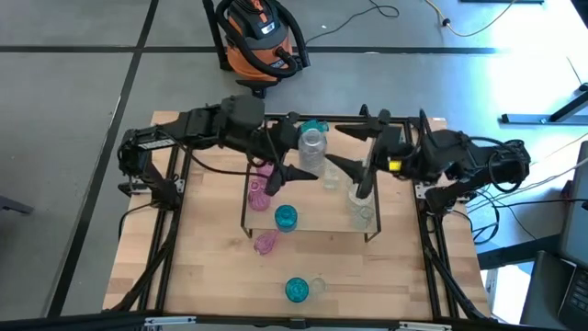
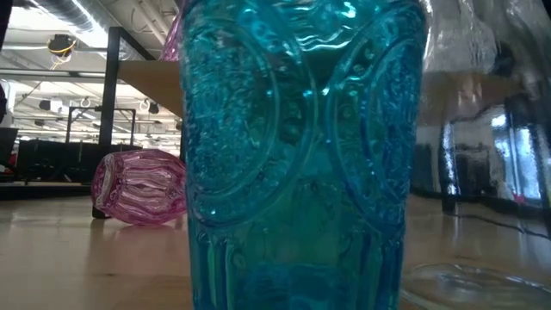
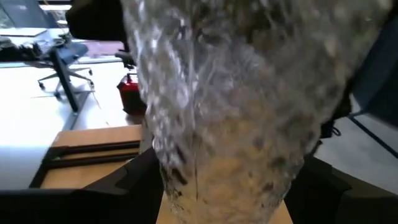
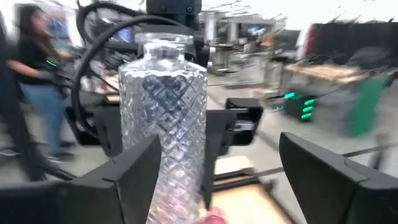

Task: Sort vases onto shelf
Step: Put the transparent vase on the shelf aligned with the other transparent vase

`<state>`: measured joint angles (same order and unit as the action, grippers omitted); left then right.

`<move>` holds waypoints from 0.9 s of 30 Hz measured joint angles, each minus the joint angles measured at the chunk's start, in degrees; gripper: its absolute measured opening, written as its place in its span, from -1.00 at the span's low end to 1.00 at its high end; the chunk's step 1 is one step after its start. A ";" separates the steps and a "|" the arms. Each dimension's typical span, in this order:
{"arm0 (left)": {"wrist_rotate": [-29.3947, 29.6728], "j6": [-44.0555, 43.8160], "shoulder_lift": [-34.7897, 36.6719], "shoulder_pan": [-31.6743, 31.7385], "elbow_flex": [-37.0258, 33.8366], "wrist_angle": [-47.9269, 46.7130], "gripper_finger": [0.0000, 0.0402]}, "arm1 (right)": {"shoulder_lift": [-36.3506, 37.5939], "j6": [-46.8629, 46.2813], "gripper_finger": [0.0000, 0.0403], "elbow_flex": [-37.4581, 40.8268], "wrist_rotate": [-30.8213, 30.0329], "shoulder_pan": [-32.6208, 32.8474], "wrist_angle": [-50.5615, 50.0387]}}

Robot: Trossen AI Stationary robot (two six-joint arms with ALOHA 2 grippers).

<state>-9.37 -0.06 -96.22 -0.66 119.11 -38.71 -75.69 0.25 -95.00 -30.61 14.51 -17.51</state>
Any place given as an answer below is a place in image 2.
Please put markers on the black background frame rig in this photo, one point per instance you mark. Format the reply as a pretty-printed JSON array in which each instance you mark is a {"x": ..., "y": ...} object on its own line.
[{"x": 133, "y": 127}]

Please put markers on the wooden shelf black metal legs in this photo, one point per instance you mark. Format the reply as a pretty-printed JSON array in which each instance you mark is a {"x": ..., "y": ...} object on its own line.
[{"x": 107, "y": 107}]

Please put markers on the blue embossed glass vase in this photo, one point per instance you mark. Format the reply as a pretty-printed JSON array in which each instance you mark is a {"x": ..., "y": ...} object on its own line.
[{"x": 301, "y": 172}]

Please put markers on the silver ceiling air duct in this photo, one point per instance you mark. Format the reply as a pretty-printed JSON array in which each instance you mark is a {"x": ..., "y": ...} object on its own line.
[{"x": 64, "y": 13}]

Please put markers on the black aluminium table frame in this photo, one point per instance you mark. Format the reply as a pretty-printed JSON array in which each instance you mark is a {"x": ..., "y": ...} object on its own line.
[{"x": 43, "y": 190}]

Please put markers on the clear glass vase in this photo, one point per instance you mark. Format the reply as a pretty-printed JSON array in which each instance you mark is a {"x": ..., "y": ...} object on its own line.
[{"x": 482, "y": 129}]

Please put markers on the pink lobed flared-rim vase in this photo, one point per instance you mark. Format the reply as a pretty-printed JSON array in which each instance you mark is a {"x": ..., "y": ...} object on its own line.
[{"x": 138, "y": 189}]

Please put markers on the black hanging ceiling lamp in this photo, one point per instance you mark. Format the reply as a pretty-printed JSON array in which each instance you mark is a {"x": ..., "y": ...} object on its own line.
[{"x": 153, "y": 108}]

